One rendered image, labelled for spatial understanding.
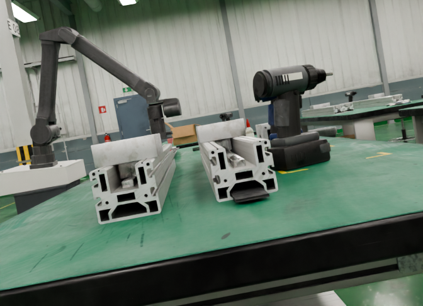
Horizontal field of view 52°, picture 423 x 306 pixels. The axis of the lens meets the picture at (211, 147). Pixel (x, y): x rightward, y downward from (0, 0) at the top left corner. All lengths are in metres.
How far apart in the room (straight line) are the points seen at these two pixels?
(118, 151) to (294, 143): 0.38
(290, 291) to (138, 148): 0.36
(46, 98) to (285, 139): 1.09
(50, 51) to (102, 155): 1.06
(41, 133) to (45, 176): 0.17
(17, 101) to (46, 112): 6.19
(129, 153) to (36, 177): 1.02
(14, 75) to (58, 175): 6.34
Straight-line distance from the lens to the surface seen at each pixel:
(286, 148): 0.93
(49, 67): 1.79
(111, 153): 0.78
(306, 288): 0.58
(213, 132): 1.01
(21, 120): 7.94
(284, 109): 0.95
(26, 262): 0.59
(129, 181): 0.75
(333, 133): 6.48
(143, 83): 1.67
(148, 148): 0.77
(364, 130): 3.90
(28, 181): 1.77
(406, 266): 0.61
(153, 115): 1.66
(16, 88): 7.99
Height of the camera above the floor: 0.90
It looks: 3 degrees down
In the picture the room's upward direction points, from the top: 10 degrees counter-clockwise
